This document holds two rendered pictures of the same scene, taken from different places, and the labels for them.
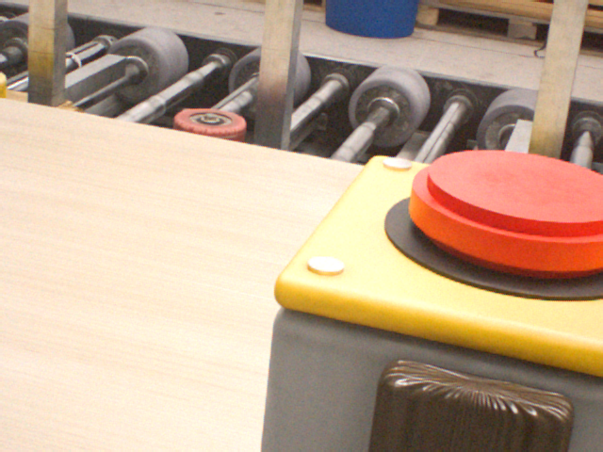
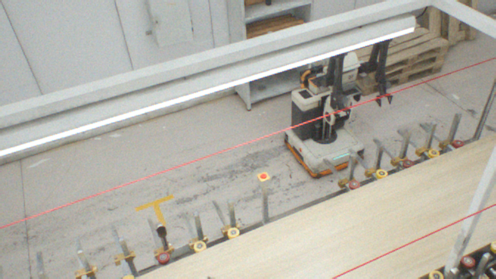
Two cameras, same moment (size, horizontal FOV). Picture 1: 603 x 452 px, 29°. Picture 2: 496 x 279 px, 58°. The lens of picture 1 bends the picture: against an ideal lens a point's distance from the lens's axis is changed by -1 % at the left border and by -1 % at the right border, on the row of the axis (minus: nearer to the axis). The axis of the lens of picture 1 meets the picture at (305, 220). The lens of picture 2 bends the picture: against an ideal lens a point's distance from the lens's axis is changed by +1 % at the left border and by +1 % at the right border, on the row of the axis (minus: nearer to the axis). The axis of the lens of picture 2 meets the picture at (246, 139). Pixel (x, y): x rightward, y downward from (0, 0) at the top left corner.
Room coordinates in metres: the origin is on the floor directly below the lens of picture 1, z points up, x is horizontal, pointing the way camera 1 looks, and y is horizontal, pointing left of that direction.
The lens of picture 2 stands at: (1.88, -1.34, 3.44)
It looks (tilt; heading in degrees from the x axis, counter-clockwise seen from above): 41 degrees down; 145
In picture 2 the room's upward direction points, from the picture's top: 4 degrees counter-clockwise
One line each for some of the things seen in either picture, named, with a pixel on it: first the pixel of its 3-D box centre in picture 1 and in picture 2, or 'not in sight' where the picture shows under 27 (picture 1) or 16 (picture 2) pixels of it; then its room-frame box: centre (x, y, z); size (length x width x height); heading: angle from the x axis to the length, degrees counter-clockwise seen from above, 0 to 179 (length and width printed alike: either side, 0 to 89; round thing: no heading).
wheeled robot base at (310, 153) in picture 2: not in sight; (322, 143); (-0.56, 1.39, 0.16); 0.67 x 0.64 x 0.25; 166
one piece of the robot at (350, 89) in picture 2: not in sight; (345, 94); (-0.28, 1.32, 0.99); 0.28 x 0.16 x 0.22; 76
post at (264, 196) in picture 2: not in sight; (265, 204); (0.19, -0.04, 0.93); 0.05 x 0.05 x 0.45; 76
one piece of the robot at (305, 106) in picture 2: not in sight; (320, 108); (-0.65, 1.41, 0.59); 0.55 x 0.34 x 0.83; 76
